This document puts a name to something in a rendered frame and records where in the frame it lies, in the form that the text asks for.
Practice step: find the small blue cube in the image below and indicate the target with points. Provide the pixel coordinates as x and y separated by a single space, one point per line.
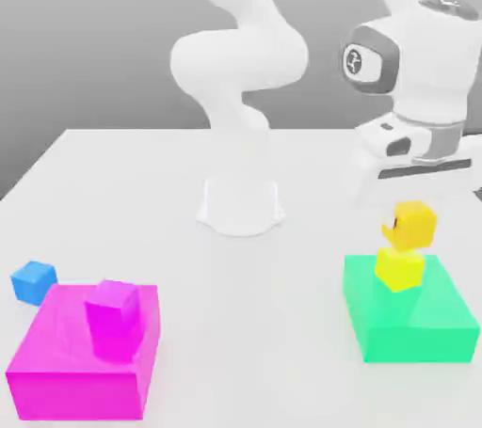
32 283

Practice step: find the large green box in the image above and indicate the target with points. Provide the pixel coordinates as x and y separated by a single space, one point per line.
418 337

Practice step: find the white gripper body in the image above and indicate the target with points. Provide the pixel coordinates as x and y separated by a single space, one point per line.
421 185

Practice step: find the small magenta cube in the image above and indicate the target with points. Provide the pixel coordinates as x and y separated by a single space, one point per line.
111 326

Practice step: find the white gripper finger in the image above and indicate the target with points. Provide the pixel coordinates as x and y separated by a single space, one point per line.
388 224

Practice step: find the small orange cube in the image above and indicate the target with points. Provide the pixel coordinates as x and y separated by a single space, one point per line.
414 225

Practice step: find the small yellow cube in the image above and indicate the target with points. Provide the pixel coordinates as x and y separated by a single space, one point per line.
399 270

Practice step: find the large magenta box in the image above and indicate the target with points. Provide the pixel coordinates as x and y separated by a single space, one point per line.
67 390

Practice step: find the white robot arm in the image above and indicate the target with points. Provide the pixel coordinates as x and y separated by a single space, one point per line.
241 55

